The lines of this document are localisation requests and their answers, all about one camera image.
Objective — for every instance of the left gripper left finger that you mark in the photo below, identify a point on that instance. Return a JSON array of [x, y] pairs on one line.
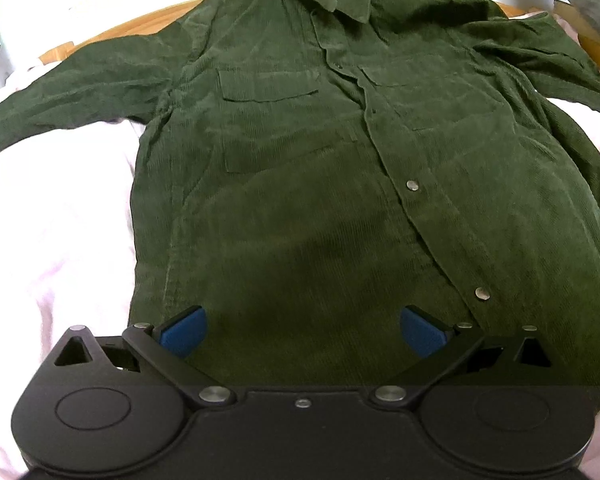
[[163, 348]]

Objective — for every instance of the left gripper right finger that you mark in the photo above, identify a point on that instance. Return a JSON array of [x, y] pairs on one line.
[[441, 350]]

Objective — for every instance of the dark green corduroy shirt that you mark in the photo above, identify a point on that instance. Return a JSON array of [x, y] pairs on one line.
[[311, 167]]

